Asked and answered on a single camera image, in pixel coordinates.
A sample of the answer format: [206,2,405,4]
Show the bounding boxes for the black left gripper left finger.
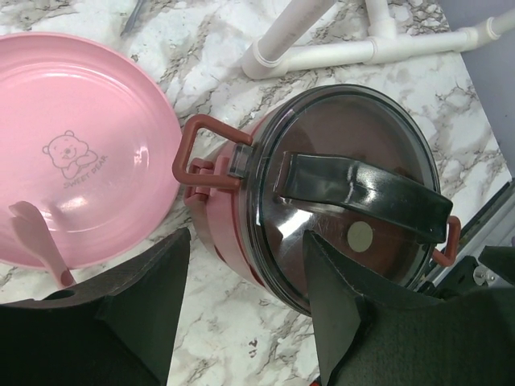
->
[1,228,191,385]

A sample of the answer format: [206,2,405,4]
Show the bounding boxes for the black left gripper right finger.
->
[303,232,514,385]

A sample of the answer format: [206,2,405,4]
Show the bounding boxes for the pink food tongs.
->
[9,201,76,289]

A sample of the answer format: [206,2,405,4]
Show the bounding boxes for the dark red steel lunch pot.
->
[212,244,315,318]

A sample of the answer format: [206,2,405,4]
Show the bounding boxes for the pink food plate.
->
[1,32,181,269]

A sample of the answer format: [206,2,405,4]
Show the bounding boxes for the transparent grey pot lid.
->
[171,83,462,317]

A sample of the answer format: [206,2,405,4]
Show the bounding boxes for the dark pink round lid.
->
[262,108,423,295]

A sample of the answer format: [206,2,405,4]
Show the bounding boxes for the pink steel lunch pot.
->
[172,114,253,262]

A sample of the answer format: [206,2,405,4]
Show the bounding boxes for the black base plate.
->
[414,176,515,298]

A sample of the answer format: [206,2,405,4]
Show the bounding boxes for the white pipe frame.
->
[241,1,514,80]

